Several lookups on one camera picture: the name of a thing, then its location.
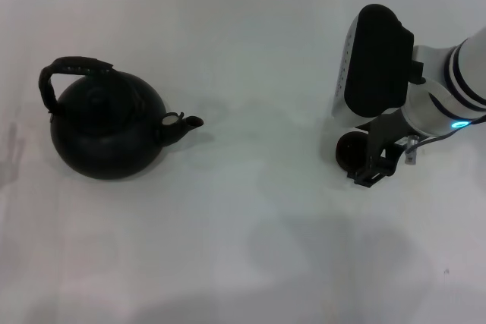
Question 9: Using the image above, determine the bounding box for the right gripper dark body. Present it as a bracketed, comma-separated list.
[366, 110, 410, 169]

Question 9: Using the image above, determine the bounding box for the small dark brown teacup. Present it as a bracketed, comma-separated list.
[336, 132, 370, 171]

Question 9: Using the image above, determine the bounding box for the black round teapot with handle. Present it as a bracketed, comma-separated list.
[37, 56, 205, 181]

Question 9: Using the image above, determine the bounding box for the black teapot lid with knob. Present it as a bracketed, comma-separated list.
[77, 85, 125, 130]

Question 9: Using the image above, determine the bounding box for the clear cable connector plug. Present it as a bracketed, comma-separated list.
[404, 136, 418, 165]

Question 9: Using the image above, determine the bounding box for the grey right arm cable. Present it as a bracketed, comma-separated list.
[415, 113, 486, 147]

